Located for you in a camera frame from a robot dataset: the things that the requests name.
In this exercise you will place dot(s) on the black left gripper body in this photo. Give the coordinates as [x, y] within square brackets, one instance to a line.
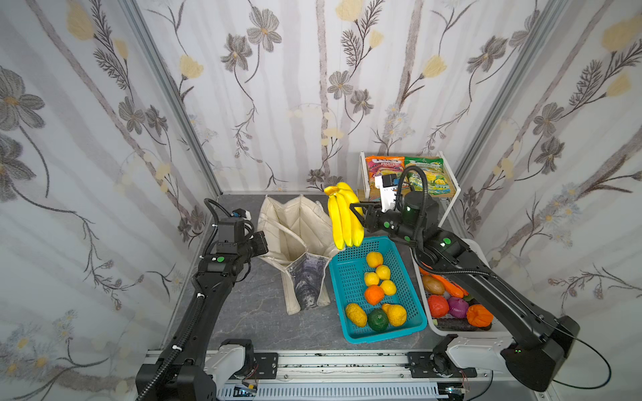
[258, 243]

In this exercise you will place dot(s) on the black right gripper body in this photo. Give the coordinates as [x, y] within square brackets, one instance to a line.
[371, 218]

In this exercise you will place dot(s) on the yellow banana bunch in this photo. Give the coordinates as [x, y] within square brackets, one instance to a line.
[340, 196]

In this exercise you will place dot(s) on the yellow lemon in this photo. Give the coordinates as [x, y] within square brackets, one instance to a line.
[374, 259]
[389, 288]
[371, 279]

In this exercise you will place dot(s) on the cream canvas tote bag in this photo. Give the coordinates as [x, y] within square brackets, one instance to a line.
[301, 246]

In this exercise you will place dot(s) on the orange fruit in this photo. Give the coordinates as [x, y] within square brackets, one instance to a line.
[374, 295]

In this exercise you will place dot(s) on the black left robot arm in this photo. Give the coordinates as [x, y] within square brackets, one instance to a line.
[183, 371]

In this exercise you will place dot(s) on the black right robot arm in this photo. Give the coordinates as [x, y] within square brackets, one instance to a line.
[542, 341]

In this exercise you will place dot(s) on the orange candy bag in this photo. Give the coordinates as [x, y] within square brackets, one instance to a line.
[384, 165]

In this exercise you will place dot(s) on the green yellow candy bag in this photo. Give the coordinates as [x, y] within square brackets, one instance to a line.
[437, 182]

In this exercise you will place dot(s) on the white metal wooden shelf rack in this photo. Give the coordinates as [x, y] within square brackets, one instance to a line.
[445, 202]

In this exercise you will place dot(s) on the teal plastic basket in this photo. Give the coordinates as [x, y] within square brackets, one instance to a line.
[347, 271]

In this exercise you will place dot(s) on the brown potato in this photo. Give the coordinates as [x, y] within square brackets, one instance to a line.
[432, 285]

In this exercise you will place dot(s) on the orange carrot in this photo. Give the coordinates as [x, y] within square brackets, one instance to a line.
[450, 287]

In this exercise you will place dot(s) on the yellow pear right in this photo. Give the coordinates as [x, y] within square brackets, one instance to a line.
[396, 314]

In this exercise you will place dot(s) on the yellow bumpy citrus left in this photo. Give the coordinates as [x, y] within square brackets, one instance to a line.
[356, 314]

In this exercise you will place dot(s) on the green avocado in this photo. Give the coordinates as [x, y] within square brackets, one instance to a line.
[377, 320]

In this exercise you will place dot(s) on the red tomato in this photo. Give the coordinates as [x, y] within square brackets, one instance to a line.
[438, 306]

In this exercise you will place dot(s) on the purple onion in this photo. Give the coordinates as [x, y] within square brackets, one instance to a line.
[458, 307]

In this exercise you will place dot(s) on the dark cucumber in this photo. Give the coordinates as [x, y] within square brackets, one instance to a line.
[451, 324]

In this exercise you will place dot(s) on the white plastic basket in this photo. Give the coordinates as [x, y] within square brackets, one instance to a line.
[496, 331]

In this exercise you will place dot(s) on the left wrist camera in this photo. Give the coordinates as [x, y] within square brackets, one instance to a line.
[241, 213]

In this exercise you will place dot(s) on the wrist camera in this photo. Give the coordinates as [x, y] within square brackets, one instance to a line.
[241, 213]
[387, 185]

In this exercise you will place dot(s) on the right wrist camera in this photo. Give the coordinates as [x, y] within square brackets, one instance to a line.
[387, 185]

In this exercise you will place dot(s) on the aluminium rail base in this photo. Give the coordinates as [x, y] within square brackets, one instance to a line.
[366, 375]

